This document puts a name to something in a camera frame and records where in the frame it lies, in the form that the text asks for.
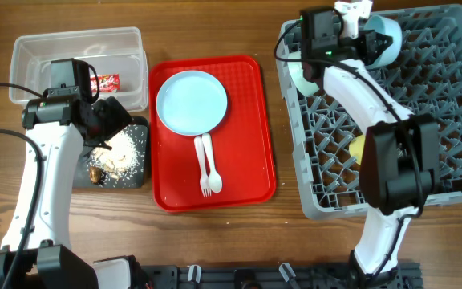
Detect red snack wrapper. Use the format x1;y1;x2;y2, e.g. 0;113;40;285
91;74;121;93

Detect black waste tray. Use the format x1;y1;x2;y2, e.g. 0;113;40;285
74;116;150;189

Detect yellow plastic cup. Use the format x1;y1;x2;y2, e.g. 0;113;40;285
349;135;366;165

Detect red plastic tray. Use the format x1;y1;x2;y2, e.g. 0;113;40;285
148;55;276;213

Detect grey dishwasher rack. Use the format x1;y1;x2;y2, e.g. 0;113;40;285
276;4;462;220

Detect white plastic fork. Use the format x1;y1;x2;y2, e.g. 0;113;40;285
194;136;211;197

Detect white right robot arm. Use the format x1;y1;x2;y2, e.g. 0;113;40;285
300;4;439;288

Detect light blue plate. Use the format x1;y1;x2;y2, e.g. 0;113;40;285
156;70;228;136

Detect mint green bowl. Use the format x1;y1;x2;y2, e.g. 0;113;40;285
288;61;320;97

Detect clear plastic waste bin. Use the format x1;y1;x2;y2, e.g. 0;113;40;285
9;26;148;112

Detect white plastic spoon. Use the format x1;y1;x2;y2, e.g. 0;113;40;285
202;133;223;193

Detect light blue bowl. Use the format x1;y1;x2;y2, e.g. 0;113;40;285
363;15;402;69

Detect rice and food scraps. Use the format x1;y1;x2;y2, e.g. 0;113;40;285
87;132;144;188

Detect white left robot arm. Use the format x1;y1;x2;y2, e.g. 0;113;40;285
0;59;133;288

